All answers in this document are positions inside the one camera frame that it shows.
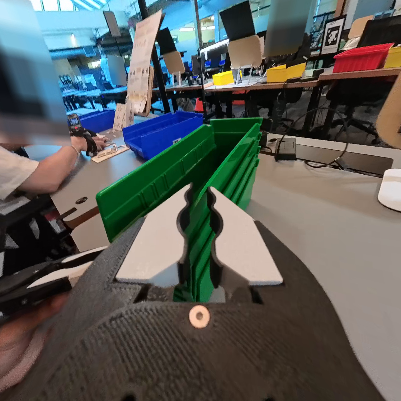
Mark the black computer monitor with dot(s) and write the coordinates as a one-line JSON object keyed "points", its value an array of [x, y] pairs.
{"points": [[382, 31]]}

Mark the black white marker sign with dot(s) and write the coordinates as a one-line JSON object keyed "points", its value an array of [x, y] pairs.
{"points": [[333, 34]]}

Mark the cardboard instruction board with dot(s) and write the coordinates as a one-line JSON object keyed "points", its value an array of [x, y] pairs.
{"points": [[144, 62]]}

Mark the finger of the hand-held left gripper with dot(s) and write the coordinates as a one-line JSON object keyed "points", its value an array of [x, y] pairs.
{"points": [[81, 257], [62, 275]]}

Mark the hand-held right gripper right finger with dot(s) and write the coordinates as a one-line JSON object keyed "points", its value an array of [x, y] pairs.
{"points": [[247, 250]]}

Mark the small yellow bin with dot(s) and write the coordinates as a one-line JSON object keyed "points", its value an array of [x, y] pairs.
{"points": [[393, 58]]}

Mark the small cardboard sheet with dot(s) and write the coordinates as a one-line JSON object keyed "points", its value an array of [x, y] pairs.
{"points": [[122, 117]]}

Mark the white document stand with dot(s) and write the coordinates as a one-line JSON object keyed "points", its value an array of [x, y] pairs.
{"points": [[391, 188]]}

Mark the yellow plastic bin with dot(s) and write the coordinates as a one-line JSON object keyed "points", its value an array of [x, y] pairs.
{"points": [[223, 78], [285, 73]]}

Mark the black wrist device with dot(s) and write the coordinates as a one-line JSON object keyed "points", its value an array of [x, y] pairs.
{"points": [[75, 123]]}

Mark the black flat devices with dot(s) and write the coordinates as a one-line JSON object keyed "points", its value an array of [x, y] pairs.
{"points": [[305, 75]]}

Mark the red plastic bin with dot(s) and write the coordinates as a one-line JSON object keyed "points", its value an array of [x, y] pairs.
{"points": [[360, 59]]}

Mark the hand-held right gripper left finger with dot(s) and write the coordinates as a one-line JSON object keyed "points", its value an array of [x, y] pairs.
{"points": [[150, 247]]}

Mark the wooden puzzle board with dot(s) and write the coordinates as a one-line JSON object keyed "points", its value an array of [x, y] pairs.
{"points": [[109, 152]]}

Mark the person's left hand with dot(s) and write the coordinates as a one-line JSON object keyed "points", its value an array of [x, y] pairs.
{"points": [[22, 341]]}

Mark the wooden document stand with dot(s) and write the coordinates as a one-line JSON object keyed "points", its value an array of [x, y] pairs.
{"points": [[174, 61], [244, 50]]}

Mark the blue plastic bin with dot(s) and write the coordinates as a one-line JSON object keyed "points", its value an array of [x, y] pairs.
{"points": [[97, 120], [156, 134]]}

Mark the grey desk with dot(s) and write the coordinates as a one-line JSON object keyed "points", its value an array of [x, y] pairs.
{"points": [[313, 235], [94, 181]]}

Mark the black power adapter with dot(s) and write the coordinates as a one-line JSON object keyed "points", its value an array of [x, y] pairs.
{"points": [[285, 149]]}

